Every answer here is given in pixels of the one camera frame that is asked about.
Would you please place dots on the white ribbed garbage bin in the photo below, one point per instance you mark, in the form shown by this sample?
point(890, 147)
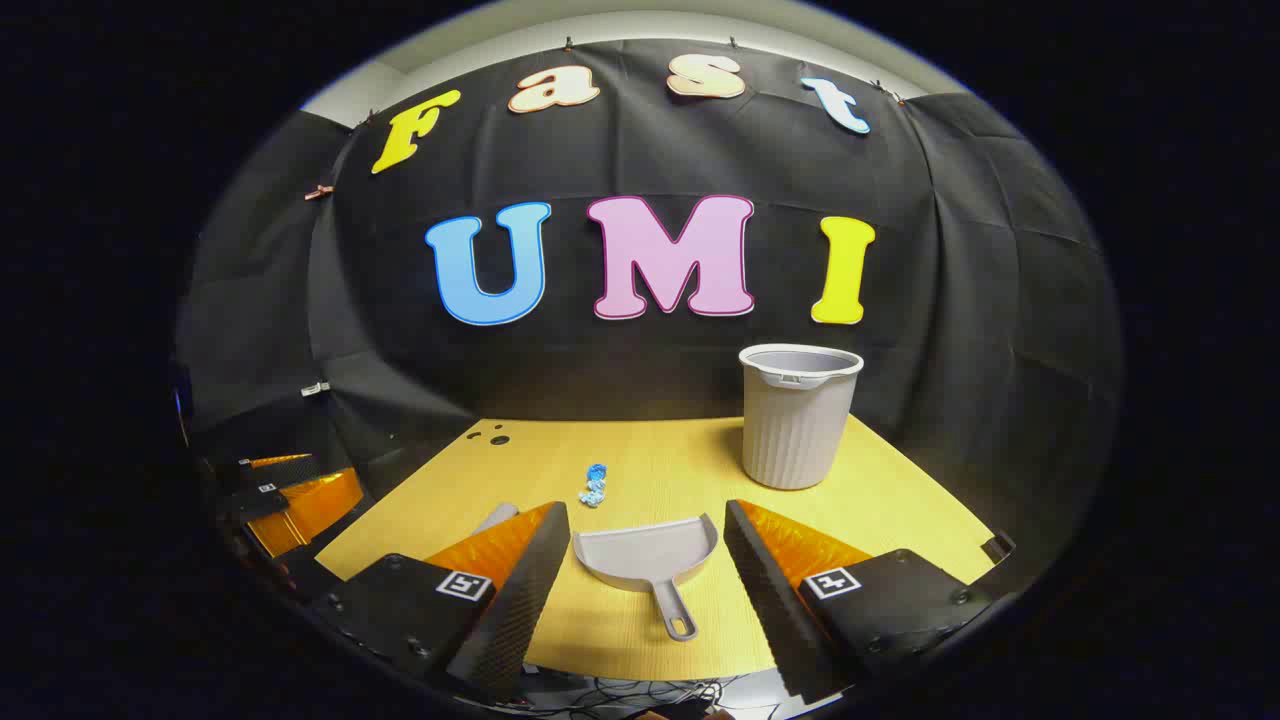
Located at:
point(795, 430)

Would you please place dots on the small copper cloth clip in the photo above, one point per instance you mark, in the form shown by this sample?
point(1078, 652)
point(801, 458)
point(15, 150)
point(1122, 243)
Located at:
point(318, 191)

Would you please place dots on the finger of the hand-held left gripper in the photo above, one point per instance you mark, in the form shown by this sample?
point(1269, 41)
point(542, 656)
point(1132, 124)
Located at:
point(300, 505)
point(270, 472)

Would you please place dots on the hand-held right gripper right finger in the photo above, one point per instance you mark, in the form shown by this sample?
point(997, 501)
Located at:
point(775, 610)

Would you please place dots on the small white cloth clip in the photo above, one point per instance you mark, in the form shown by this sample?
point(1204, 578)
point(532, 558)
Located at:
point(315, 388)

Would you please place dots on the black table clamp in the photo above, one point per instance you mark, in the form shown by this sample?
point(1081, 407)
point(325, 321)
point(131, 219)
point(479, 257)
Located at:
point(999, 547)

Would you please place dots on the light blue paper scrap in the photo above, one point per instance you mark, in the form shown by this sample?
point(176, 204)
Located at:
point(591, 496)

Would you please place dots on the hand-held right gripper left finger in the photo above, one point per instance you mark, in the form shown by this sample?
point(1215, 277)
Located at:
point(510, 620)

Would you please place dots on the small grey broom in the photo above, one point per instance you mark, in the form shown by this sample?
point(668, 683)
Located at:
point(500, 516)

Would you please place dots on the grey plastic dustpan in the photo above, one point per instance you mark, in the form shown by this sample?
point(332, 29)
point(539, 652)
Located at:
point(645, 555)

